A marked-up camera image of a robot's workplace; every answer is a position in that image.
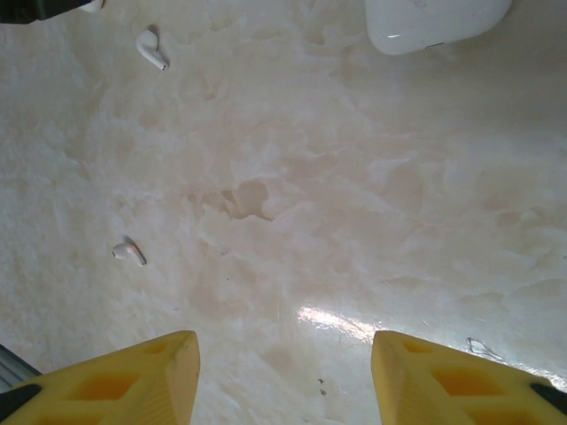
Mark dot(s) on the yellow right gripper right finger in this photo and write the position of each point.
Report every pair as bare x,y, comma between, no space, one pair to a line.
452,389

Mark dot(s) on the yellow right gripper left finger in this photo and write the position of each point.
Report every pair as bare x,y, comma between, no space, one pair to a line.
111,389

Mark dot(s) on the white earbud charging case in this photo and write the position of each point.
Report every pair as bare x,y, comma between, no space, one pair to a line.
421,26

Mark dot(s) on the aluminium mounting rail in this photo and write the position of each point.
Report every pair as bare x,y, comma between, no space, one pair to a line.
9,365

